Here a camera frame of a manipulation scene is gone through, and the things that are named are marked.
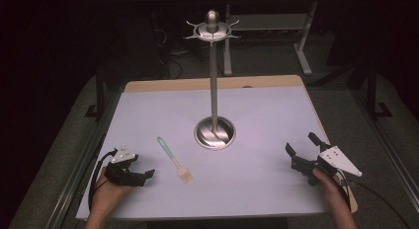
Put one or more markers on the wooden table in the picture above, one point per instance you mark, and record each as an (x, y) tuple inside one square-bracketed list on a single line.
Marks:
[(184, 83)]

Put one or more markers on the white legged desk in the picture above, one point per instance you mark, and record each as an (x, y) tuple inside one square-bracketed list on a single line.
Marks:
[(270, 21)]

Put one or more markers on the aluminium floor rail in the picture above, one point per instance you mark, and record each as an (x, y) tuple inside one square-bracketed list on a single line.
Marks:
[(392, 156), (79, 169)]

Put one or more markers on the black frame post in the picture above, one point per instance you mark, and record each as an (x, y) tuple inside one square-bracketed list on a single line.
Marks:
[(99, 97), (374, 97)]

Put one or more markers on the white table mat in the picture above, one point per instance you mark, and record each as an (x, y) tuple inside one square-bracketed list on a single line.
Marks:
[(247, 183)]

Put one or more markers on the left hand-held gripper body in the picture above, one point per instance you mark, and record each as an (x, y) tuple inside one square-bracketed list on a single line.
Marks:
[(120, 171)]

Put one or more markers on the person's right hand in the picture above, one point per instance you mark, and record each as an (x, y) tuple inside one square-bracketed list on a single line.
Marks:
[(326, 186)]

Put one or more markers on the metal utensil stand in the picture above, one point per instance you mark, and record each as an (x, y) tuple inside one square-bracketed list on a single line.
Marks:
[(214, 91)]

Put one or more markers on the person's left hand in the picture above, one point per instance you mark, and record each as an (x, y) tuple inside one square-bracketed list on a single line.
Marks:
[(107, 194)]

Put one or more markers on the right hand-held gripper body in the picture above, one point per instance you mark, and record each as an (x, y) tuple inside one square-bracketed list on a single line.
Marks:
[(336, 161)]

